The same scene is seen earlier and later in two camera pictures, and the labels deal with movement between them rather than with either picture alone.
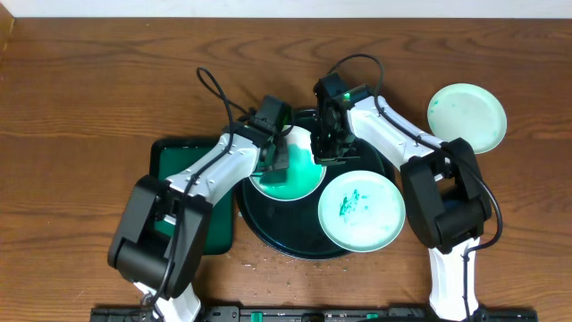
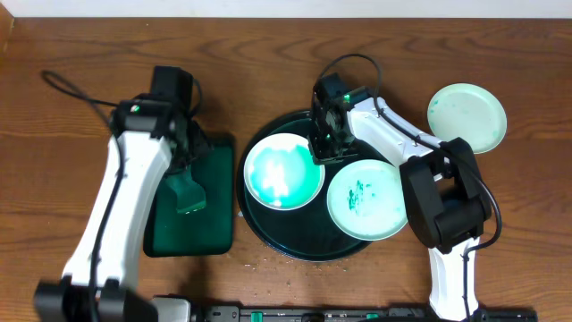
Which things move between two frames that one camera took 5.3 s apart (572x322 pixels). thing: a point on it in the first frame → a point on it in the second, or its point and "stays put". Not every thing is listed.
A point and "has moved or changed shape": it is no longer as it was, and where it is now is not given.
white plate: x=468 y=111 stays put
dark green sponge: x=272 y=176 has moved or changed shape
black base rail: x=317 y=314 stays put
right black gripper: x=324 y=156 stays put
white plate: x=362 y=211 has moved or changed shape
